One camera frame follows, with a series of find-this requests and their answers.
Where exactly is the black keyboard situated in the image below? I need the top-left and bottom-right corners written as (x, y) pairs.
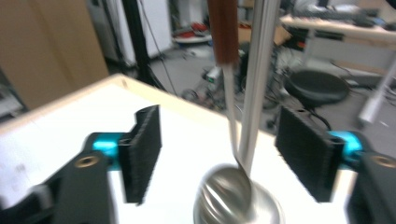
top-left (294, 8), bottom-right (376, 27)

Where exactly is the brown board panel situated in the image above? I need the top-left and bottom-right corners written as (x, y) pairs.
top-left (0, 0), bottom-right (110, 110)

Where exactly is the bundle of black floor cables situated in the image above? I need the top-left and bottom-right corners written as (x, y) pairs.
top-left (181, 46), bottom-right (281, 114)

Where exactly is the small grey power supply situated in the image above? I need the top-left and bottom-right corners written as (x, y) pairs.
top-left (205, 65), bottom-right (223, 85)

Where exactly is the black metal frame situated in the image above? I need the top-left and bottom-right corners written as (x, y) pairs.
top-left (120, 0), bottom-right (176, 94)

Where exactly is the steel ladle with brown handle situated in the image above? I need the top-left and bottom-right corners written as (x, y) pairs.
top-left (192, 0), bottom-right (254, 224)

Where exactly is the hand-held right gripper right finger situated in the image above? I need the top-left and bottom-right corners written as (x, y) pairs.
top-left (275, 105), bottom-right (396, 224)

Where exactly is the black round stool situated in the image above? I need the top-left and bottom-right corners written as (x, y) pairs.
top-left (283, 68), bottom-right (350, 106)

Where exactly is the white cabinet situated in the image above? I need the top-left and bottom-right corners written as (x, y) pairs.
top-left (138, 0), bottom-right (174, 61)

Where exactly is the white desk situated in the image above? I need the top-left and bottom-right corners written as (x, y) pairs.
top-left (279, 12), bottom-right (396, 126)

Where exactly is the small cardboard box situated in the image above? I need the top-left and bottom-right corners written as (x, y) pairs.
top-left (238, 22), bottom-right (292, 47)

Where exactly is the white round table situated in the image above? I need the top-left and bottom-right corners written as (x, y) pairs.
top-left (171, 32), bottom-right (215, 45)

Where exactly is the silver metal ladle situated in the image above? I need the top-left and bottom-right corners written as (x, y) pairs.
top-left (192, 0), bottom-right (286, 224)

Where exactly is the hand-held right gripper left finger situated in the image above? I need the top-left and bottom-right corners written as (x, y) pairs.
top-left (50, 105), bottom-right (163, 224)

